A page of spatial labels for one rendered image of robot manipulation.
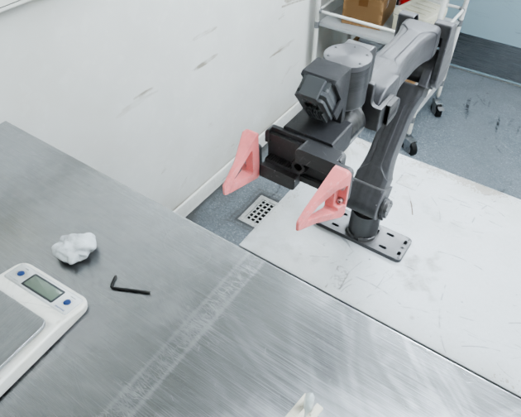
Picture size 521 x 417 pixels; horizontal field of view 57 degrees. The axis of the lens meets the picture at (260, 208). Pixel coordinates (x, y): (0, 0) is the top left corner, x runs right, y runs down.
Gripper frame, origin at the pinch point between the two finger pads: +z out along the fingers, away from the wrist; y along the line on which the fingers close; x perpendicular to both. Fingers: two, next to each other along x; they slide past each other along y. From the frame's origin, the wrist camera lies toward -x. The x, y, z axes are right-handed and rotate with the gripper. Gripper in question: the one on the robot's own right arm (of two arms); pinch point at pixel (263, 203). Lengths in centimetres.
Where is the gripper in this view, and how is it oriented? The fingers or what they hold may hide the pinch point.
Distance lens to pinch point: 52.8
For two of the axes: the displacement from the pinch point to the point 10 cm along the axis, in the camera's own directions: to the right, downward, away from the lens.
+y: 8.2, 4.0, -4.0
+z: -5.7, 6.0, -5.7
